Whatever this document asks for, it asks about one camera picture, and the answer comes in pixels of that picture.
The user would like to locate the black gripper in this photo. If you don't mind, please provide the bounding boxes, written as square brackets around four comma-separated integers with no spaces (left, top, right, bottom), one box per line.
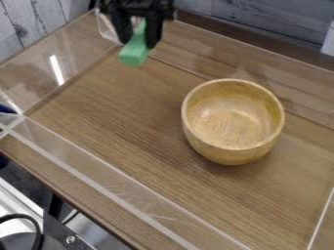
[97,0,177,49]

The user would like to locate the green rectangular block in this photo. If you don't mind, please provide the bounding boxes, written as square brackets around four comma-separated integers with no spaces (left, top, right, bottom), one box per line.
[119,20,150,65]

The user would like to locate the light wooden bowl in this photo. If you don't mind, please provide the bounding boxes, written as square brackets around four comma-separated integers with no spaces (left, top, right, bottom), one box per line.
[182,78,286,165]

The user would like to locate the clear acrylic tray walls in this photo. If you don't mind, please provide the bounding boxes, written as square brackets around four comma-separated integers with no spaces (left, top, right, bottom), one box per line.
[0,15,334,250]

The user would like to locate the black table leg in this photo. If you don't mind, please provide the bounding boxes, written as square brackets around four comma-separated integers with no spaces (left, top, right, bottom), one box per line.
[48,194,65,219]

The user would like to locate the black cable loop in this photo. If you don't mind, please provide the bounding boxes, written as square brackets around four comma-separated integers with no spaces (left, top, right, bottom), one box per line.
[0,213,44,250]

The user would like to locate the black metal bracket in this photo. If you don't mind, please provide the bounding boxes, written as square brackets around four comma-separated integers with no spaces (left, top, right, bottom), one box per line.
[42,213,97,250]

